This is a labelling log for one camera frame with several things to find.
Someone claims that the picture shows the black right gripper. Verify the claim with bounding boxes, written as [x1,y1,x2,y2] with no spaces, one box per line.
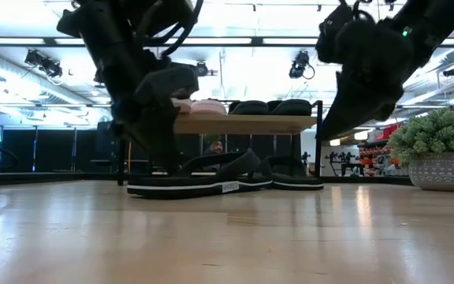
[316,3,415,141]

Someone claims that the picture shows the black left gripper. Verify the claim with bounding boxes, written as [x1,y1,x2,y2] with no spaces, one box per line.
[92,58,200,175]

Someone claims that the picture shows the black flip-flop white label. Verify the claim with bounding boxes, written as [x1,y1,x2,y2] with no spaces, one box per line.
[126,148,274,200]

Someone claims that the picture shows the black slide sandal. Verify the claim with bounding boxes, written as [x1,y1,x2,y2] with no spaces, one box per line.
[269,98,314,117]
[228,99,271,116]

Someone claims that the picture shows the black metal wooden shelf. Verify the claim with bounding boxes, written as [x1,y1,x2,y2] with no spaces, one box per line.
[115,98,325,187]

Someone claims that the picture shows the red storage rack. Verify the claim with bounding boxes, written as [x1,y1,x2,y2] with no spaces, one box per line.
[359,121,407,177]

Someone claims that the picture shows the person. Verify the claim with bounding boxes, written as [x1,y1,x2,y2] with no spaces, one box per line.
[202,138,225,156]

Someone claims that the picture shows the green plant in patterned pot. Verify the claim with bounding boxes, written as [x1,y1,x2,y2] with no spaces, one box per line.
[385,107,454,192]

